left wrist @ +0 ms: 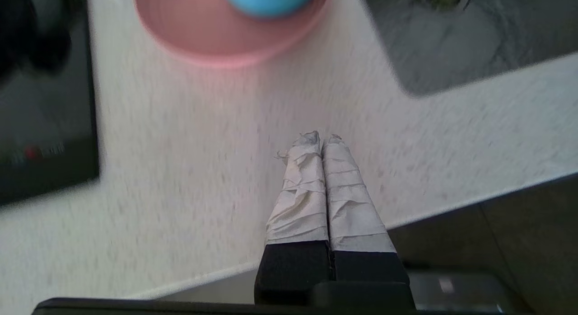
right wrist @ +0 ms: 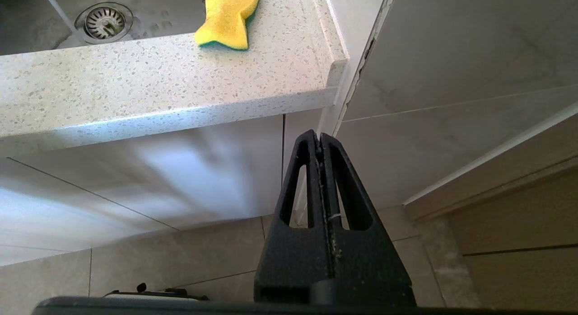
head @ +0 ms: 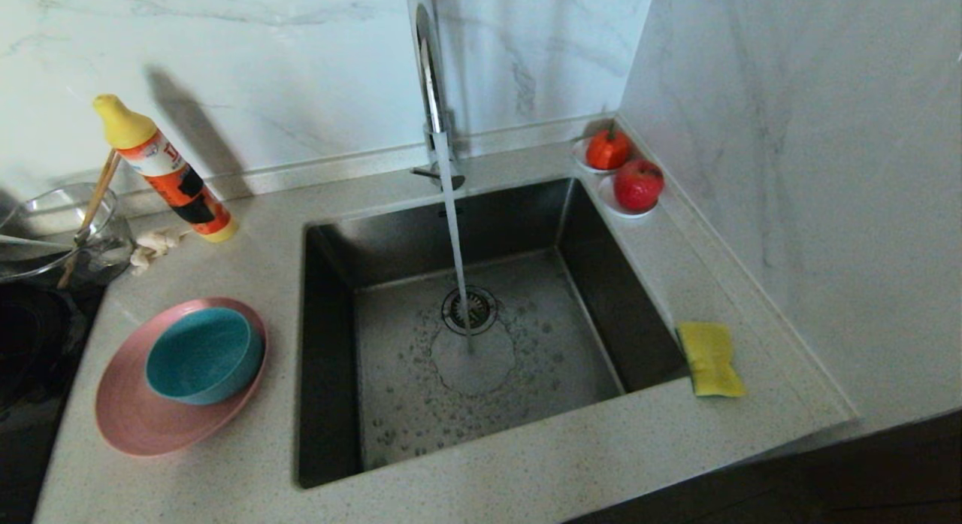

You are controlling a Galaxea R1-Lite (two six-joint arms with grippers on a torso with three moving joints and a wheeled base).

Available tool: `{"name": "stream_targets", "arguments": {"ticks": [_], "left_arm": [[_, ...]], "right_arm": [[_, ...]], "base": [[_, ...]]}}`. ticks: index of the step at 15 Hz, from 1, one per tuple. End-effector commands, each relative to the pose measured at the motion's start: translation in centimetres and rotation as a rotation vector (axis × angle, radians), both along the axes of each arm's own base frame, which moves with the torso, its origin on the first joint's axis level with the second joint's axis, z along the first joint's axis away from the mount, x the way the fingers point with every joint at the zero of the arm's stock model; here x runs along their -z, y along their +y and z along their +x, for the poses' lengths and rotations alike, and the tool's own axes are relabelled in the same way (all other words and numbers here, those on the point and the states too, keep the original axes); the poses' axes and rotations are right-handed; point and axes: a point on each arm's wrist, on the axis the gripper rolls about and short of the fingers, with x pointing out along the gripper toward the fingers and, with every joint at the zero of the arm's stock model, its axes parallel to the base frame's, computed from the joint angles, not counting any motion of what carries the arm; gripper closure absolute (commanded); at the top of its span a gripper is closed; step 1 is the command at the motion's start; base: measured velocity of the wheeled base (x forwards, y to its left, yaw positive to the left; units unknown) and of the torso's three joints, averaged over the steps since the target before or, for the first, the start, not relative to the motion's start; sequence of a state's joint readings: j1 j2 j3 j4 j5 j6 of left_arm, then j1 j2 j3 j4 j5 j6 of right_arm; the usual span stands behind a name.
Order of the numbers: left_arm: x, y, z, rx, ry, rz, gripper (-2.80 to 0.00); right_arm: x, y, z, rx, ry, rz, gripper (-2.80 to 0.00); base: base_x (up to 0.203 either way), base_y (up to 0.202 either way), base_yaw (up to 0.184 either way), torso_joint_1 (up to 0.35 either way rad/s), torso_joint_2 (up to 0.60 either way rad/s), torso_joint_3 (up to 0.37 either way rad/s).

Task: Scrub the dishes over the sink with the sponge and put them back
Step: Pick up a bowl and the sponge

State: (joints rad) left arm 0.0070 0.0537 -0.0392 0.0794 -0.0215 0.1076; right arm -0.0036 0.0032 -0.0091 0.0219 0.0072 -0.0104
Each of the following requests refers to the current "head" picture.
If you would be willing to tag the chrome faucet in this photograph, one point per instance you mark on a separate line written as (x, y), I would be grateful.
(428, 73)

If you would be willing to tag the yellow green sponge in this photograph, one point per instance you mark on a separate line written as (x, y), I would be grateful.
(710, 358)

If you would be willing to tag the yellow orange white detergent bottle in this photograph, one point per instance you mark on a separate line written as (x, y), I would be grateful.
(174, 181)

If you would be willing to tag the stainless steel sink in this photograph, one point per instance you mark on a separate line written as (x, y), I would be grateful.
(526, 381)

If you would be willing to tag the running water stream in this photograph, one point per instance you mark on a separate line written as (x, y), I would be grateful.
(451, 223)

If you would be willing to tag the round metal drain strainer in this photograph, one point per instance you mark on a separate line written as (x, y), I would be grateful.
(485, 307)

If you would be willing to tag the red apple on dish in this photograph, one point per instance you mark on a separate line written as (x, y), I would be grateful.
(609, 202)

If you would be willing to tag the teal bowl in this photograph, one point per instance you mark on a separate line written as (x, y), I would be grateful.
(203, 357)

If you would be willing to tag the garlic bulb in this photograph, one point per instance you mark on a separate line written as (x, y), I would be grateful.
(154, 244)

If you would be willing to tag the clear glass bowl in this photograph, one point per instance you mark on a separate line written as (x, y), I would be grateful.
(113, 257)

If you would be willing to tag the pink plate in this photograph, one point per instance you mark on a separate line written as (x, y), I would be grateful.
(150, 434)

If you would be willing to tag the metal utensil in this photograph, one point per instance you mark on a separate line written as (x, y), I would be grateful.
(34, 242)

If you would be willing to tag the black cooktop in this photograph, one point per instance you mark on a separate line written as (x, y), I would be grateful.
(30, 404)

